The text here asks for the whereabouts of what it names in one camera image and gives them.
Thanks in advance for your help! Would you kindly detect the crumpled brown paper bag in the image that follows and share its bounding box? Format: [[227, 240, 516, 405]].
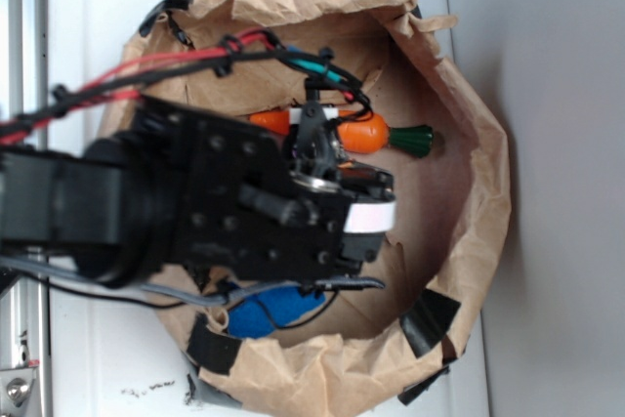
[[97, 0, 513, 417]]

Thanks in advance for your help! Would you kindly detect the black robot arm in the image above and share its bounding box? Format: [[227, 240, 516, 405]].
[[1, 97, 396, 288]]

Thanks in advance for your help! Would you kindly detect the aluminium frame rail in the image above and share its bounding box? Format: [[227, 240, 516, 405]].
[[1, 0, 53, 416]]

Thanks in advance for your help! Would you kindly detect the blue sponge block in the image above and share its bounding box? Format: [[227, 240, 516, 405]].
[[228, 286, 326, 339]]

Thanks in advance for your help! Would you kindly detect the black tape piece right rim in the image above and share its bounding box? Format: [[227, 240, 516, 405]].
[[399, 289, 461, 358]]

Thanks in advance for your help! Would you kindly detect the orange toy carrot green top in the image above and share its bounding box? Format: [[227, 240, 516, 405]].
[[249, 107, 435, 158]]

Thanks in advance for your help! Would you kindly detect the black tape piece left rim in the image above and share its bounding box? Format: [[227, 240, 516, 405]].
[[186, 314, 243, 376]]

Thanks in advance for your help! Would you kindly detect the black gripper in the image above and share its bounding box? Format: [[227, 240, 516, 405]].
[[185, 102, 396, 283]]

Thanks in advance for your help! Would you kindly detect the black tape piece right base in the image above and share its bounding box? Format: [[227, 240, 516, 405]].
[[397, 366, 449, 406]]

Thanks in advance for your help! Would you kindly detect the grey cable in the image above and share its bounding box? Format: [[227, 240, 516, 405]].
[[0, 255, 387, 309]]

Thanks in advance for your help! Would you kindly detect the black tape piece rim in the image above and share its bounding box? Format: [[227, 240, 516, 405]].
[[399, 289, 461, 358], [186, 314, 243, 376]]

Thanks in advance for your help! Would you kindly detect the red and black cable bundle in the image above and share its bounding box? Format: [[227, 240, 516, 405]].
[[0, 29, 375, 145]]

